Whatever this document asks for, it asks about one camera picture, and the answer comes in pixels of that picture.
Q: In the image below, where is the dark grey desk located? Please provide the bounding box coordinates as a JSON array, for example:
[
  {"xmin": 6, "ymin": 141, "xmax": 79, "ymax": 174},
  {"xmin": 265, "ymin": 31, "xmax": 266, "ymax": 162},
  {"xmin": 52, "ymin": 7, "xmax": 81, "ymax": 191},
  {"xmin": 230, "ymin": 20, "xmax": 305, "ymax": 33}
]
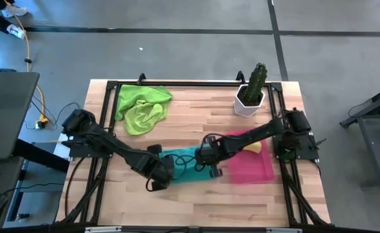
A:
[{"xmin": 0, "ymin": 71, "xmax": 41, "ymax": 162}]

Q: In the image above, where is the silver metal bracket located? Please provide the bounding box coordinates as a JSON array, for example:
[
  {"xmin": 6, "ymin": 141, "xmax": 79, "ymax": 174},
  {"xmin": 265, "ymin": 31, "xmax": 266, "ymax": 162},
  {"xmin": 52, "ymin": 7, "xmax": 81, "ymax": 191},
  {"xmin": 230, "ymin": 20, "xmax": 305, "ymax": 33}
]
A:
[
  {"xmin": 84, "ymin": 226, "xmax": 123, "ymax": 233},
  {"xmin": 265, "ymin": 227, "xmax": 303, "ymax": 233}
]

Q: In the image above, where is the white hexagonal planter pot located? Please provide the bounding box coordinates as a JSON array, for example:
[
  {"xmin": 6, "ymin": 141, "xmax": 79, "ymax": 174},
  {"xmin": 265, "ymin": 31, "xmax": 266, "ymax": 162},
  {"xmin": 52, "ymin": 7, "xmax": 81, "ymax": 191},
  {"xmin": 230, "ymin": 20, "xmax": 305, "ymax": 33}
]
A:
[{"xmin": 233, "ymin": 83, "xmax": 266, "ymax": 118}]

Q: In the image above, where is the orange extension cable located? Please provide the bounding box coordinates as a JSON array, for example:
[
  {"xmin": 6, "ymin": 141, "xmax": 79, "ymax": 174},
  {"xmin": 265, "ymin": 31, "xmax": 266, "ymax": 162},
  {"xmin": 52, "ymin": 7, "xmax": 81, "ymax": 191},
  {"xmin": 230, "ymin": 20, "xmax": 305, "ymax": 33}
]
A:
[{"xmin": 2, "ymin": 0, "xmax": 47, "ymax": 128}]

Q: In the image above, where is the green cactus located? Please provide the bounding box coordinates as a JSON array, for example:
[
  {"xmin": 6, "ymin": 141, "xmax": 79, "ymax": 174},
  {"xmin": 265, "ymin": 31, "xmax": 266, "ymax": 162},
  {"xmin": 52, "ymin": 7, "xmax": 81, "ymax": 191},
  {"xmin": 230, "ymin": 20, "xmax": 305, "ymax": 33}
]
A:
[{"xmin": 243, "ymin": 62, "xmax": 269, "ymax": 105}]

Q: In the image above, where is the pink plastic basket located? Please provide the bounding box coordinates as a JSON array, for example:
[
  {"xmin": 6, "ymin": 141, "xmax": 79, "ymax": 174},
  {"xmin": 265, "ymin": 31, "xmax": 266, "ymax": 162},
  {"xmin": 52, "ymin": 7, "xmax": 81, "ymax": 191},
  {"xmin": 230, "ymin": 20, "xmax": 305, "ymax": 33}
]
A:
[{"xmin": 225, "ymin": 129, "xmax": 276, "ymax": 185}]

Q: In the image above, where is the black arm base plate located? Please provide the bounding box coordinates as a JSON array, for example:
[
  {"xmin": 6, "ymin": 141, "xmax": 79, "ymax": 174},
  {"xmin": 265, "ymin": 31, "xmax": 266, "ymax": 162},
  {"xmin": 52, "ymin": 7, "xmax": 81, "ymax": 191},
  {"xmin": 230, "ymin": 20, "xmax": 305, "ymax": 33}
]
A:
[
  {"xmin": 271, "ymin": 133, "xmax": 320, "ymax": 161},
  {"xmin": 68, "ymin": 133, "xmax": 117, "ymax": 159}
]

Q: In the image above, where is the lime green microfiber towel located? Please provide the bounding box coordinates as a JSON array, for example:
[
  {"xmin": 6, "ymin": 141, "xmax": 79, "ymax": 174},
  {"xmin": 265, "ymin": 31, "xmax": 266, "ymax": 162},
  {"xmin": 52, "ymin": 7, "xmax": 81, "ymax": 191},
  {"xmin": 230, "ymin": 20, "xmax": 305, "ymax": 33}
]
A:
[{"xmin": 123, "ymin": 99, "xmax": 169, "ymax": 136}]

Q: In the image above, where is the yellow power plug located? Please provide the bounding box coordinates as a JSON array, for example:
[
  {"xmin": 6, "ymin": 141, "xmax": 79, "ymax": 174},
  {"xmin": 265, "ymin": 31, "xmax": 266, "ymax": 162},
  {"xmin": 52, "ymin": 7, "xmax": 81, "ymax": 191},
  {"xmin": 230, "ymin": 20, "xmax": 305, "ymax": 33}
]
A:
[{"xmin": 35, "ymin": 116, "xmax": 50, "ymax": 130}]

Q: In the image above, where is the person's white shoe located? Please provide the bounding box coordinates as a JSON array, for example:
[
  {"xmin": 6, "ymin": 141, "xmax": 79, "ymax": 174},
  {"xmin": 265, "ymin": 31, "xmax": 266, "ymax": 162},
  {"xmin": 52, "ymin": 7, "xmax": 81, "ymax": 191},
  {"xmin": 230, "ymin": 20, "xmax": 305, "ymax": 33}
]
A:
[
  {"xmin": 1, "ymin": 4, "xmax": 28, "ymax": 18},
  {"xmin": 6, "ymin": 23, "xmax": 26, "ymax": 40}
]

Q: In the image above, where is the yellow microfiber towel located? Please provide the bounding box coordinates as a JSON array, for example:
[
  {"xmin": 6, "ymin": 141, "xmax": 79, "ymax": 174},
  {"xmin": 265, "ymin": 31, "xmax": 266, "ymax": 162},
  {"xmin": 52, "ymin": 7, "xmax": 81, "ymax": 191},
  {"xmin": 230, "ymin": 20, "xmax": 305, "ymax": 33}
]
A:
[{"xmin": 242, "ymin": 140, "xmax": 263, "ymax": 155}]

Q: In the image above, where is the grey metal stand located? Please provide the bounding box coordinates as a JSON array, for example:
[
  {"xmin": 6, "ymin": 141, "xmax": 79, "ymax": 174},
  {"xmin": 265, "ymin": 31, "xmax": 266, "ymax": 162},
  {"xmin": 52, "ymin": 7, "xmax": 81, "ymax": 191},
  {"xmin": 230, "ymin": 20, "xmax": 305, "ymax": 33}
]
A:
[{"xmin": 339, "ymin": 82, "xmax": 380, "ymax": 189}]

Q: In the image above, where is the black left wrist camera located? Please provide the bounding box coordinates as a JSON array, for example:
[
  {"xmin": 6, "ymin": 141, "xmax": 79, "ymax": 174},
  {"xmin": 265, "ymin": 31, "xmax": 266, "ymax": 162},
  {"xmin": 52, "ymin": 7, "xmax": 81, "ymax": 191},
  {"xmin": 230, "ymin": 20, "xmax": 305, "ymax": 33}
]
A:
[{"xmin": 146, "ymin": 143, "xmax": 163, "ymax": 157}]

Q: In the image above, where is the black metal table frame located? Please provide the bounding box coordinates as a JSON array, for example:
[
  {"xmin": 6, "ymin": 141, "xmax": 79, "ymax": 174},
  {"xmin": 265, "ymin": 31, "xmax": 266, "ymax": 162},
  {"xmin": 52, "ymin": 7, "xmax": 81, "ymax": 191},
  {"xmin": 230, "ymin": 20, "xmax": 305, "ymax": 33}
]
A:
[{"xmin": 54, "ymin": 71, "xmax": 332, "ymax": 228}]

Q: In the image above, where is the bright green microfiber towel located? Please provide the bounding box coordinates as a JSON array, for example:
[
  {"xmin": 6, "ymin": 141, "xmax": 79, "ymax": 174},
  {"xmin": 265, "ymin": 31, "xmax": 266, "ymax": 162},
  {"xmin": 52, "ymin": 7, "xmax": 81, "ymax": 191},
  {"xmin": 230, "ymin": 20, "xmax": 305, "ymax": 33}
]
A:
[{"xmin": 115, "ymin": 84, "xmax": 173, "ymax": 122}]

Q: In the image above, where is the teal microfiber towel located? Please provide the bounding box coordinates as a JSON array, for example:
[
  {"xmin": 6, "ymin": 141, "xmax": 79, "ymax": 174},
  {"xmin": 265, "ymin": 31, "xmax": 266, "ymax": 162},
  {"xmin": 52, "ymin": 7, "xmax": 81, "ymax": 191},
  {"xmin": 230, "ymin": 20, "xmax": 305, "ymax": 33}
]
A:
[{"xmin": 158, "ymin": 144, "xmax": 225, "ymax": 186}]

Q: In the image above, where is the black desk leg beam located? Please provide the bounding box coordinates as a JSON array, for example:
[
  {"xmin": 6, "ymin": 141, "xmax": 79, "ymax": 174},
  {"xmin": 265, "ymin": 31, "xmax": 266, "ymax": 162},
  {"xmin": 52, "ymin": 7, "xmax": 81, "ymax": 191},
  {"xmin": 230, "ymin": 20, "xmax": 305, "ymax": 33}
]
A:
[{"xmin": 13, "ymin": 138, "xmax": 71, "ymax": 173}]

